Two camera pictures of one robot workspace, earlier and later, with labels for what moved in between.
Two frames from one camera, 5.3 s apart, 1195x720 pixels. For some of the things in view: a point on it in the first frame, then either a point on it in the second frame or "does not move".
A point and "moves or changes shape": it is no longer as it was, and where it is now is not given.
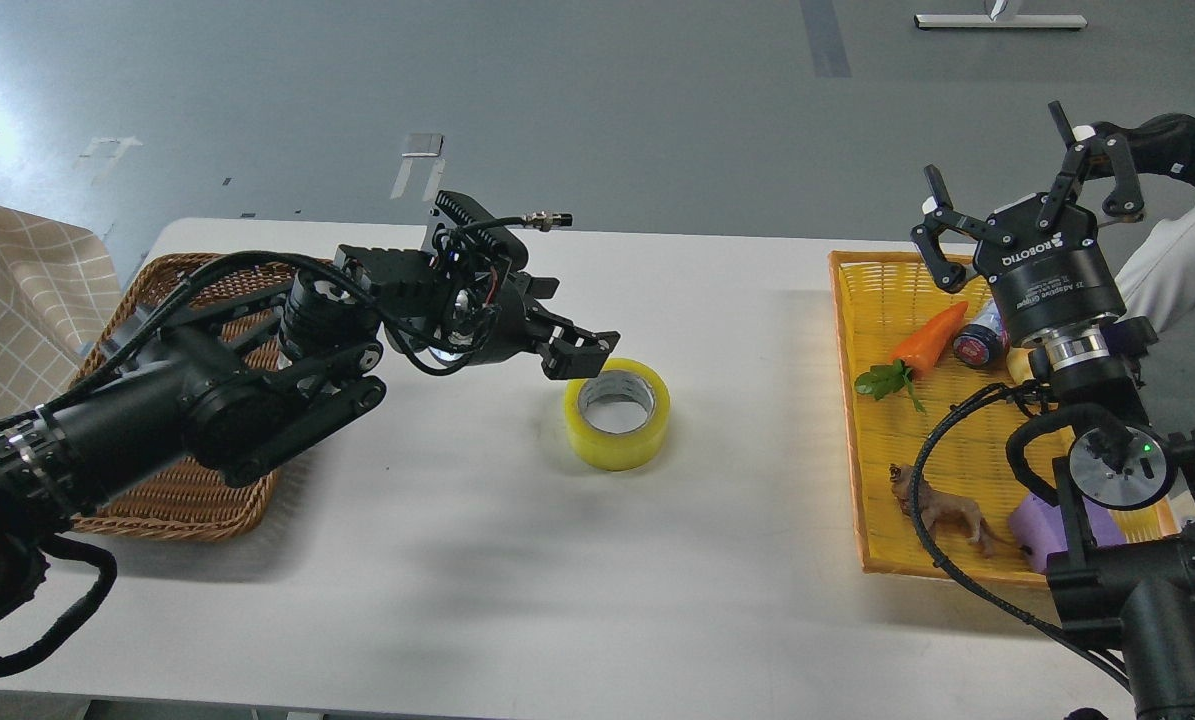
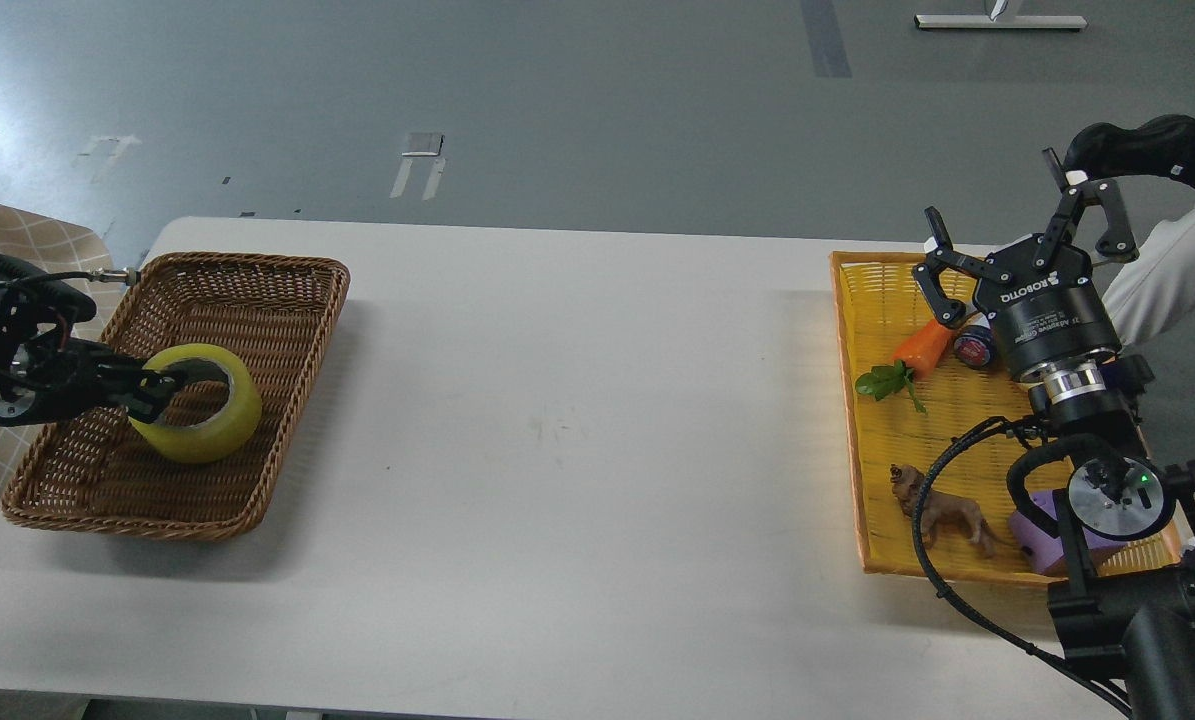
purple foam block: (1036, 530) does not move
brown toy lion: (940, 509) does not move
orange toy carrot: (918, 351) does not move
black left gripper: (513, 327) → (48, 383)
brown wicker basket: (206, 498) does not move
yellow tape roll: (619, 420) moves or changes shape
